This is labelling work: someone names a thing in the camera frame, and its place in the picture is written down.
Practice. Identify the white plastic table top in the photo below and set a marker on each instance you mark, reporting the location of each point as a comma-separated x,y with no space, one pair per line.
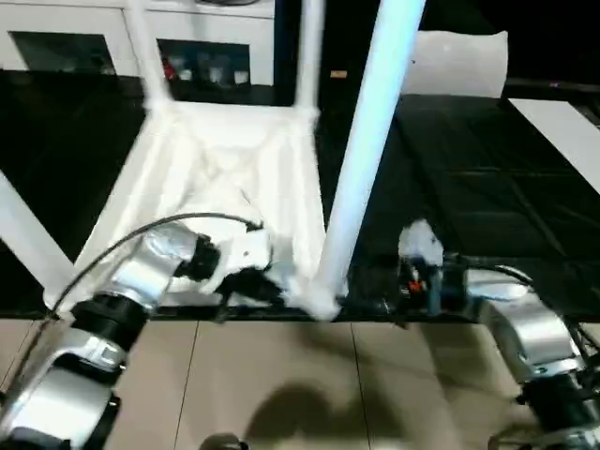
225,169

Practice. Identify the white plastic table leg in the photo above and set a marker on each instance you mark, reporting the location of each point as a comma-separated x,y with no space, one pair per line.
147,56
26,234
309,56
370,141

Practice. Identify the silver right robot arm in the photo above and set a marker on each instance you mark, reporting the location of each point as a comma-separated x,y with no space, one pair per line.
534,337

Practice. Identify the black work mat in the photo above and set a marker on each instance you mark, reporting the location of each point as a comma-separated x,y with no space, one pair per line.
487,187

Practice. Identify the black robot foot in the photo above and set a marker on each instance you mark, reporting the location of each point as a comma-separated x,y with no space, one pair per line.
225,442

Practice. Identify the white plastic bag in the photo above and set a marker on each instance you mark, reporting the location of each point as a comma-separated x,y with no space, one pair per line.
459,64

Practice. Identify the small tan label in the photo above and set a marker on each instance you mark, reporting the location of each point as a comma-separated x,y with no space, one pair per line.
338,74

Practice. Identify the small red item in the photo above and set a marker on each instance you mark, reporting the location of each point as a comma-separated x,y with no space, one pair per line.
169,70

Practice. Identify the white cabinet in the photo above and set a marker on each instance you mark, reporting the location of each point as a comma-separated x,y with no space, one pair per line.
56,33

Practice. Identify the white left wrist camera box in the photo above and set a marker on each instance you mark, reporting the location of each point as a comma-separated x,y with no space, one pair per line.
246,251

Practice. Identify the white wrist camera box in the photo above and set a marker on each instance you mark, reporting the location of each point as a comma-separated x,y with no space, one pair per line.
246,251
420,242

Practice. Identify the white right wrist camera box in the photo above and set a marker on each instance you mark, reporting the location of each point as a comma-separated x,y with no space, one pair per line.
420,242

